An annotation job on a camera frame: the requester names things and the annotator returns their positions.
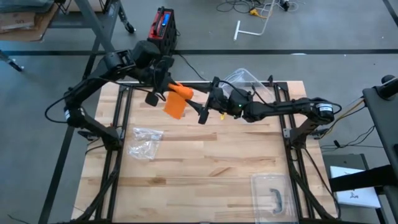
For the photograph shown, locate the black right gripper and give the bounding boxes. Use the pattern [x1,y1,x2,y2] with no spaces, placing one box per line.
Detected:
[185,77,233,126]

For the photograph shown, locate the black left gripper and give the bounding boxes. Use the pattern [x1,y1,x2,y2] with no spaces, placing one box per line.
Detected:
[144,55,185,108]

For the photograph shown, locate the orange elastic bandage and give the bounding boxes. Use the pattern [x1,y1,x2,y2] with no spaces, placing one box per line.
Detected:
[162,82,195,121]

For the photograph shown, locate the clear plastic box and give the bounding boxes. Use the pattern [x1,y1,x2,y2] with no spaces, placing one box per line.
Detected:
[223,68,280,124]

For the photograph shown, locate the clear plastic lid black handle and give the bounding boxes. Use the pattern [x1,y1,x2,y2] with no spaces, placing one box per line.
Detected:
[250,173,299,224]

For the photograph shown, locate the red black power station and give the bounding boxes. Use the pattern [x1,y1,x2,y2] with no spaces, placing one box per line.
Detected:
[146,6,179,55]

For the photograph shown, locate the crumpled clear plastic bag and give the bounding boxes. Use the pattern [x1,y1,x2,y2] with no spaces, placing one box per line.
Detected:
[126,126,165,162]

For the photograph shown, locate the white T-shaped pipe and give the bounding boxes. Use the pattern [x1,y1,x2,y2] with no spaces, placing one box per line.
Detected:
[233,0,277,42]

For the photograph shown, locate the black table clamp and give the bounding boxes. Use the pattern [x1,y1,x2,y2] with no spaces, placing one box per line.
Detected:
[78,130,98,141]

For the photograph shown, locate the grey flat case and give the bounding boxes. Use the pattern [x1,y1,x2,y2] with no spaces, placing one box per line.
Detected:
[322,153,371,175]

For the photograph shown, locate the grey table leg with caster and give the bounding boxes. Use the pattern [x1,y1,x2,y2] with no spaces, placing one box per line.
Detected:
[0,49,25,73]

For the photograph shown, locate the brown cardboard box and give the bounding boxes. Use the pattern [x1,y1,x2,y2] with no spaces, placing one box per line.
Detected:
[0,2,60,43]

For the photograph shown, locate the grey plastic sheet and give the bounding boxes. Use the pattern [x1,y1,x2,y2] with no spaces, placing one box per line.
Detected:
[0,0,56,14]

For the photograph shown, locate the grey black equipment stand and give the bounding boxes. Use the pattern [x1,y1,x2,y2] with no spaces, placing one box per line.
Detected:
[328,74,398,224]

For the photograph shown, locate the white paper sheet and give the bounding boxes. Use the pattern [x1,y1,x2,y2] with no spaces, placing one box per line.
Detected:
[329,166,382,209]

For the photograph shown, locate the black power station cable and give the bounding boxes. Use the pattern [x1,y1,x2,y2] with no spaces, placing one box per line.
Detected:
[174,51,206,82]

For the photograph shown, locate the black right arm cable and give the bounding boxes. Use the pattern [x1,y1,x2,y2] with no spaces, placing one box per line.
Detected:
[217,80,250,100]

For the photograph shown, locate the grey metal table frame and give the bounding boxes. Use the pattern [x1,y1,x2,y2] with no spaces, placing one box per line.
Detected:
[46,0,137,75]

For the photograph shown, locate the tangled floor cables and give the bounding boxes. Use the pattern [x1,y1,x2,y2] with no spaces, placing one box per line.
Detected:
[215,0,307,20]

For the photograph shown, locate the black aluminium rig frame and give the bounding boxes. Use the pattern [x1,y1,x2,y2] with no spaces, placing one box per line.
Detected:
[73,80,341,224]

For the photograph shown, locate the black floor cable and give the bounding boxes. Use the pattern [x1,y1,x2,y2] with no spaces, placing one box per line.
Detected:
[320,124,385,153]

